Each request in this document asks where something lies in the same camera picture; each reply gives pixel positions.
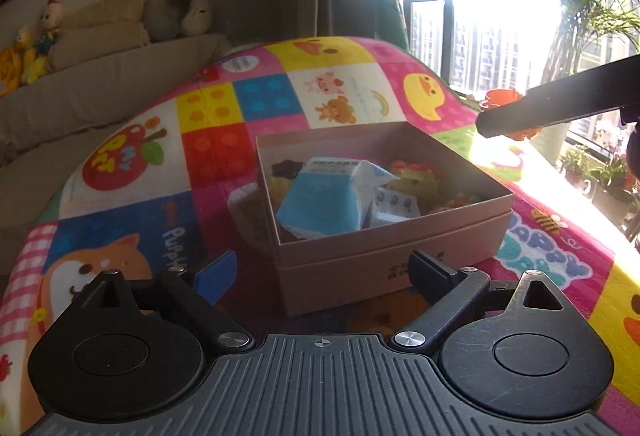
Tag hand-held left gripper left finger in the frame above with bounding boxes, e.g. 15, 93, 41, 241
75, 250, 256, 357

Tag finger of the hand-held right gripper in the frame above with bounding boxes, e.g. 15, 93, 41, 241
476, 60, 640, 139

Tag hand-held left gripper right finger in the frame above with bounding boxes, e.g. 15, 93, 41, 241
389, 249, 568, 357

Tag orange plastic toy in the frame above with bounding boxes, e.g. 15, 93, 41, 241
479, 88, 543, 141

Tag white pill blister pack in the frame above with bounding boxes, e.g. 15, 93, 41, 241
367, 188, 422, 229

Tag beige cardboard box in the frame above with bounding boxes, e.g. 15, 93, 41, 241
256, 121, 515, 317

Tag blue tissue pack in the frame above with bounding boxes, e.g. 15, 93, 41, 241
276, 158, 401, 237

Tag potted flower plants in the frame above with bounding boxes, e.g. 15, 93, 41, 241
560, 123, 640, 217

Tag black and yellow small toy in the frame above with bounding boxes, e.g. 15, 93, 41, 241
270, 159, 307, 197

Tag colourful cartoon printed mat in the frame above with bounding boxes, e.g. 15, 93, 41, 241
0, 36, 640, 436

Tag green cloth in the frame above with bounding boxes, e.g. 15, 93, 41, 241
375, 0, 410, 52

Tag beige sofa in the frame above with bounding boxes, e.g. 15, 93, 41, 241
0, 33, 232, 229

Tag grey plush pillow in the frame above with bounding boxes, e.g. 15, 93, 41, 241
142, 0, 213, 42

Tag folded beige blanket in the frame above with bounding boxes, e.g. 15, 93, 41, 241
47, 0, 151, 69

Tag yellow duck plush toy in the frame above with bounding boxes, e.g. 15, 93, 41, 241
15, 26, 51, 84

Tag yellow orange plush toy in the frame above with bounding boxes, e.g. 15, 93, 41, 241
0, 46, 23, 97

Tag chicken plush doll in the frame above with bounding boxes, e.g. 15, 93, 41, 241
35, 0, 63, 56

